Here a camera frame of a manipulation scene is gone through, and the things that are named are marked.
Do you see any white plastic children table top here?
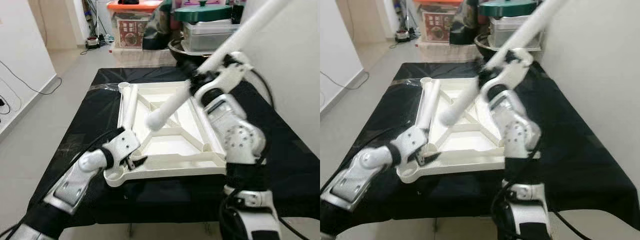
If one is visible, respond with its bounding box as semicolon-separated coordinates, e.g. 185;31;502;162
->
103;81;228;188
396;76;506;185

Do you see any black round wok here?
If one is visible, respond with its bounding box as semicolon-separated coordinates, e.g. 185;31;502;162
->
167;39;211;67
474;34;516;62

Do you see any clear plastic storage container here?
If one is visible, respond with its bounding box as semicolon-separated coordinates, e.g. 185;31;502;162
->
181;20;241;53
487;16;543;50

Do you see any black plastic bag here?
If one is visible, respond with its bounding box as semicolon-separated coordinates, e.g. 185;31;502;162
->
448;0;483;47
142;5;176;51

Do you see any green round pot lid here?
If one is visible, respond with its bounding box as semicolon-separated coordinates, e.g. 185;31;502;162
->
173;1;233;22
478;0;538;18

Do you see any red printed carton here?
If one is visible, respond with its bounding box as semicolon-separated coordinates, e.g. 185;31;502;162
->
117;19;143;48
422;11;448;42

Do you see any clear bin with orange lid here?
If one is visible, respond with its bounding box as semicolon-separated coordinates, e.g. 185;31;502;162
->
412;0;463;43
106;0;163;49

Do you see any white cabinet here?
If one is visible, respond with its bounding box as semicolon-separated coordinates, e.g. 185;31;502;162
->
95;0;117;33

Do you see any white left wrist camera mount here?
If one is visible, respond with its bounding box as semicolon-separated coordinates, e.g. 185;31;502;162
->
101;128;142;170
391;125;430;163

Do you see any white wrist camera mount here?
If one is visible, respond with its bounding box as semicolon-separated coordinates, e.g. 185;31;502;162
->
391;125;430;163
192;51;254;103
479;48;535;101
101;128;142;170

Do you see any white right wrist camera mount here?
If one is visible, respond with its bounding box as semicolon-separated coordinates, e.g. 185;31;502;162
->
192;51;254;103
479;48;535;101

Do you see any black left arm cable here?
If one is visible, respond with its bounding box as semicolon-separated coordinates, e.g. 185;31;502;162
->
0;127;126;238
320;125;413;196

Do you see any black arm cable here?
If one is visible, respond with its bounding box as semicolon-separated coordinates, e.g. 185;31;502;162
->
0;127;126;238
490;65;593;240
320;125;413;196
218;67;303;240

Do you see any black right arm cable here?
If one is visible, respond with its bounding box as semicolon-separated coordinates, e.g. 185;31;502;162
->
490;65;593;240
218;67;303;240

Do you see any metal folding table frame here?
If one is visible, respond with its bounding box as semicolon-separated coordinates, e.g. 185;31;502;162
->
127;222;213;238

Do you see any black wall cable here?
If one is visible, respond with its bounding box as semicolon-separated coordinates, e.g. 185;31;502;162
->
0;60;63;116
320;70;371;91

